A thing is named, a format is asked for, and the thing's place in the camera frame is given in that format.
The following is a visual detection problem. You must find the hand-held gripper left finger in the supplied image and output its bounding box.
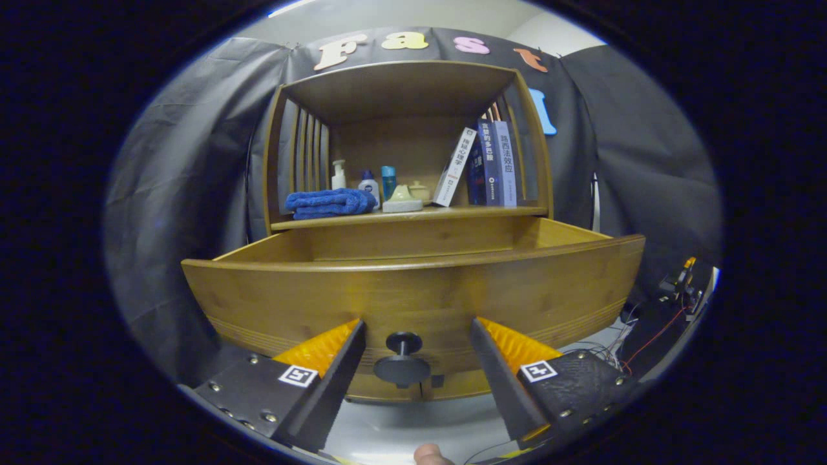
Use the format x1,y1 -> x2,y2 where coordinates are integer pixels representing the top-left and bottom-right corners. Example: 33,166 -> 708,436
178,318 -> 367,454

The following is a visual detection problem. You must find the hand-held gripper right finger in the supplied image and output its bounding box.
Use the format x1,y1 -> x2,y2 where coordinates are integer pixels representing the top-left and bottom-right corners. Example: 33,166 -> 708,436
469,316 -> 647,451

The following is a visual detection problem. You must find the black round drawer knob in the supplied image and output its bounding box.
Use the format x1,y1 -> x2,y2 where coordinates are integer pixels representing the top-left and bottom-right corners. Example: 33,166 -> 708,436
373,331 -> 432,389

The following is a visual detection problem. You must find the wooden drawer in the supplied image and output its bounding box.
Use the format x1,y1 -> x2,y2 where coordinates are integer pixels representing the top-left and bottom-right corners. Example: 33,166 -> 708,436
181,216 -> 647,378

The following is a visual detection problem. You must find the pale green soap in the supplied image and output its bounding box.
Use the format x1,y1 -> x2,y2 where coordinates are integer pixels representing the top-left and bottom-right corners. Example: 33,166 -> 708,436
382,185 -> 424,214

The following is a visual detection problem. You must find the wooden cabinet door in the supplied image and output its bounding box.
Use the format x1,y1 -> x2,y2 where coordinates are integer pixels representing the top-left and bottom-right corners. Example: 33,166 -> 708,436
346,380 -> 422,403
421,373 -> 492,400

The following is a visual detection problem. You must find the wooden countertop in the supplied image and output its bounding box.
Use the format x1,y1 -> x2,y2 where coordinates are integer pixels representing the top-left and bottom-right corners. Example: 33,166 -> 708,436
270,203 -> 550,232

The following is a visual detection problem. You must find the wooden cabinet with shelf hutch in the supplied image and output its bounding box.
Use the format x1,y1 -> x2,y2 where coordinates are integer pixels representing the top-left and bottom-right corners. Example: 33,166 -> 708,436
262,60 -> 556,404

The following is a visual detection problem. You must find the blue folded towel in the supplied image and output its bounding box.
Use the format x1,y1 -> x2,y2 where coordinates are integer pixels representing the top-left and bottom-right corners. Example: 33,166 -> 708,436
285,188 -> 379,221

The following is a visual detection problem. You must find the white bottle with blue cap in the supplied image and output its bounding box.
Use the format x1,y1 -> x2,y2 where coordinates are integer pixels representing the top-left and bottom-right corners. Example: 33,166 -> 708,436
359,169 -> 381,209

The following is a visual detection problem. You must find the dark blue book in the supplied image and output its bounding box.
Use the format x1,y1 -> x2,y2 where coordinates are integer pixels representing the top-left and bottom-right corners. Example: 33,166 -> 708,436
466,119 -> 501,207

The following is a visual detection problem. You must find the white book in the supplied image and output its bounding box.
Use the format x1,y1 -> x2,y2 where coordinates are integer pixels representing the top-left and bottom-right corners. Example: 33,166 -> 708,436
432,127 -> 478,208

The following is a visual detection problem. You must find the light blue book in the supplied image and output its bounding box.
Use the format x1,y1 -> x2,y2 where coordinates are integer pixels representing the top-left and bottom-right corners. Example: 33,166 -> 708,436
494,121 -> 518,208

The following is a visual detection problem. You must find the black backdrop cloth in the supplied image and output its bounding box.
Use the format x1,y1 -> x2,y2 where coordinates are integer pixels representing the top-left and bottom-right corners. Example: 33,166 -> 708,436
103,26 -> 724,388

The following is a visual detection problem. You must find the red cable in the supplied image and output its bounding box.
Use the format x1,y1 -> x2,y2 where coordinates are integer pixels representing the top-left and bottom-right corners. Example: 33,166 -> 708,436
620,304 -> 689,375

